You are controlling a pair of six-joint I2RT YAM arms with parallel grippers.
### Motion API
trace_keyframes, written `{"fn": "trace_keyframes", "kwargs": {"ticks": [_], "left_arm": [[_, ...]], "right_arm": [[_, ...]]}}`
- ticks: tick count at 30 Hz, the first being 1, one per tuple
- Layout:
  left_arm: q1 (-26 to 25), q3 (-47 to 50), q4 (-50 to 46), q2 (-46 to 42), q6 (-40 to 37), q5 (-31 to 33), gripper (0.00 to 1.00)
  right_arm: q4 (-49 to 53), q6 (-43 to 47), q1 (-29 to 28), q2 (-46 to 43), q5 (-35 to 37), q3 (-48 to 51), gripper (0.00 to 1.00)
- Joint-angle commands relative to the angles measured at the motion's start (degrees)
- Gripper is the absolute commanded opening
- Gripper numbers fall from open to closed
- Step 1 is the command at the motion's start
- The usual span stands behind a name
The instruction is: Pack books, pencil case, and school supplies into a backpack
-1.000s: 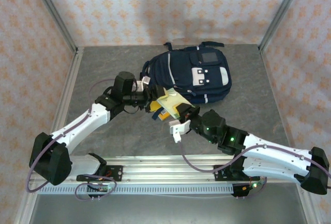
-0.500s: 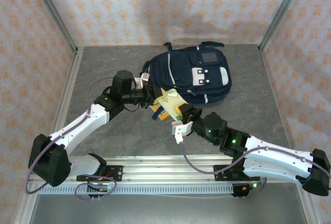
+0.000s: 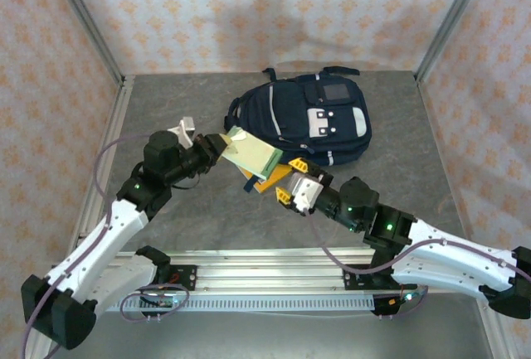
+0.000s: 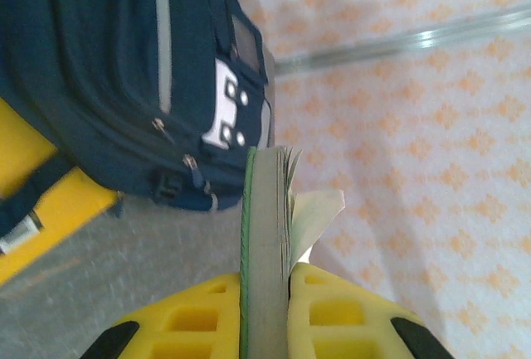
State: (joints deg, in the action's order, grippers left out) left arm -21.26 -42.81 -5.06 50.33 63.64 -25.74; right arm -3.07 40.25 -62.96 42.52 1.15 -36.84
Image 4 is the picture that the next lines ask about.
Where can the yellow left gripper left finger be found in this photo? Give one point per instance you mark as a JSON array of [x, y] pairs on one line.
[[186, 326]]

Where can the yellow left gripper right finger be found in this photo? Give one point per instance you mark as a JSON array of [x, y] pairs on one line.
[[344, 321]]

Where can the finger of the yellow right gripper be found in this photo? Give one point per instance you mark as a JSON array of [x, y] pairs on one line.
[[20, 147], [79, 205]]

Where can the navy blue backpack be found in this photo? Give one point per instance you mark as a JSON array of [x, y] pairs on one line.
[[103, 64]]

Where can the green notebook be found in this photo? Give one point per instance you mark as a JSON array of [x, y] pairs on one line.
[[265, 230]]

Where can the aluminium frame post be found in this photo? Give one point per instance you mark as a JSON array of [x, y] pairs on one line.
[[415, 40]]

